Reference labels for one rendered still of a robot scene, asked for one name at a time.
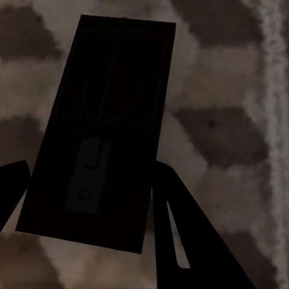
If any mousetrap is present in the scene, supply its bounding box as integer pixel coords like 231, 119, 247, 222
14, 15, 176, 255

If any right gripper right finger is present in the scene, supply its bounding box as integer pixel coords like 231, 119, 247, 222
152, 160, 255, 289

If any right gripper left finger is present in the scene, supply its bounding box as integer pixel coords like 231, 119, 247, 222
0, 160, 31, 232

